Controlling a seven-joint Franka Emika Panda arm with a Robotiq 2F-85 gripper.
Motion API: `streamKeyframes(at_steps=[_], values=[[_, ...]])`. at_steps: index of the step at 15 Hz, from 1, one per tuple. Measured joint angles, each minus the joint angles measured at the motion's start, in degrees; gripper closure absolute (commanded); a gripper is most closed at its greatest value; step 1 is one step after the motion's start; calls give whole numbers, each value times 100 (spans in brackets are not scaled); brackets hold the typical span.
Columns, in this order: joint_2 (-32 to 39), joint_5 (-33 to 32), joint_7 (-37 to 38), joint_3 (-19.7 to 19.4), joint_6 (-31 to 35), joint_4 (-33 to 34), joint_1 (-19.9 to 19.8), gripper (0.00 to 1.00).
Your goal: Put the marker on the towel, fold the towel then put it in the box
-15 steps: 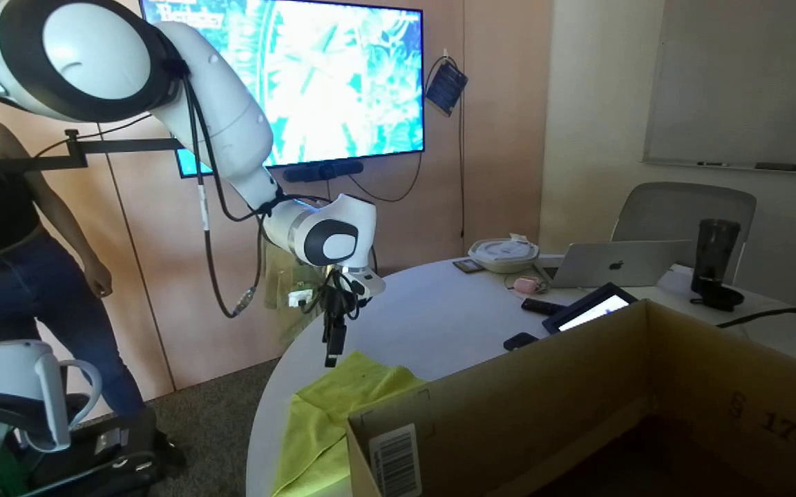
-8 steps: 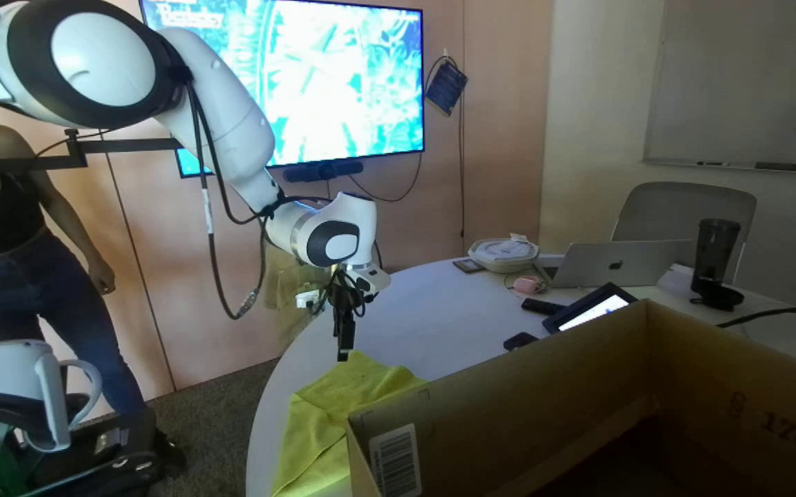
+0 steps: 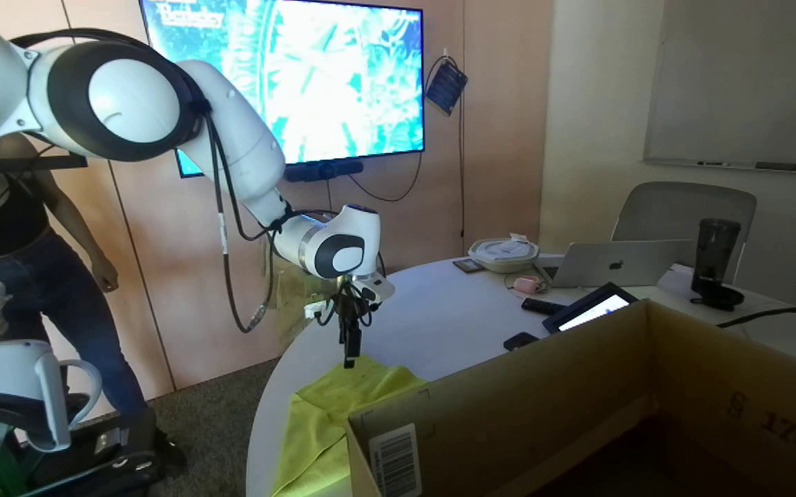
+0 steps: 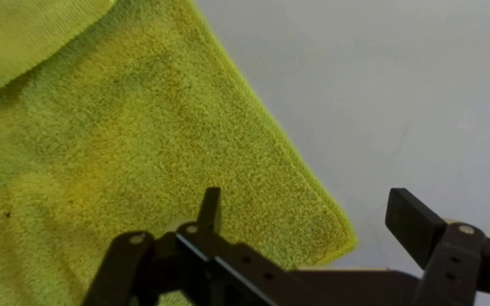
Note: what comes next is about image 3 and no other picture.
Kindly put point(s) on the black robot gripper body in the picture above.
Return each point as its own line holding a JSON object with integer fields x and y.
{"x": 354, "y": 300}

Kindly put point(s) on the yellow microfibre towel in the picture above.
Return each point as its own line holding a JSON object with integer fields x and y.
{"x": 324, "y": 433}

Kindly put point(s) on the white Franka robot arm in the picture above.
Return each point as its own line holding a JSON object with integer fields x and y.
{"x": 138, "y": 100}

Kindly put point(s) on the brown cardboard box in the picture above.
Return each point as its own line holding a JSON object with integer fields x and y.
{"x": 600, "y": 404}

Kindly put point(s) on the small black flat device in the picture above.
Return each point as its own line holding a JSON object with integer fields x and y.
{"x": 469, "y": 267}

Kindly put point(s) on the white round dish device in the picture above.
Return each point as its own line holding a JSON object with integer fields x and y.
{"x": 503, "y": 252}

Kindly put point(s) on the small black square device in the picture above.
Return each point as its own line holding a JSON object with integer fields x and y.
{"x": 521, "y": 340}

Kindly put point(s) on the pink soft object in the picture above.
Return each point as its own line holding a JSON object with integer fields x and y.
{"x": 532, "y": 284}

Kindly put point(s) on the black remote control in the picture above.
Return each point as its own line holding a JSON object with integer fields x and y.
{"x": 545, "y": 304}

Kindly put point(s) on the large black framed monitor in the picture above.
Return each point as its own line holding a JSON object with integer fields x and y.
{"x": 324, "y": 74}

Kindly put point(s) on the black tablet lit screen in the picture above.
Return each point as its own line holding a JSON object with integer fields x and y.
{"x": 592, "y": 309}

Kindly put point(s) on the silver laptop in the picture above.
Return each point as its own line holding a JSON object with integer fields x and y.
{"x": 608, "y": 264}

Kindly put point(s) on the person in dark clothing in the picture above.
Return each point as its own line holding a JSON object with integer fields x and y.
{"x": 39, "y": 277}

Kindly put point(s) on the grey office chair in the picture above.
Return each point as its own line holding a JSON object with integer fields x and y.
{"x": 683, "y": 211}

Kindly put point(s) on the black round puck device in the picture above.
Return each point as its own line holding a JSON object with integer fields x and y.
{"x": 718, "y": 298}

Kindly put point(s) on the black cylindrical device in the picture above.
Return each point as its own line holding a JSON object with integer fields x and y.
{"x": 719, "y": 251}

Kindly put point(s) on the black wall mounted box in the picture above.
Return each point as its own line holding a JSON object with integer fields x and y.
{"x": 447, "y": 85}

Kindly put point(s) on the black camera boom rod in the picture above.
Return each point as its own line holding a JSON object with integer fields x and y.
{"x": 21, "y": 164}

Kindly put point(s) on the white wall whiteboard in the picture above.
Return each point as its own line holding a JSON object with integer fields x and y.
{"x": 747, "y": 85}

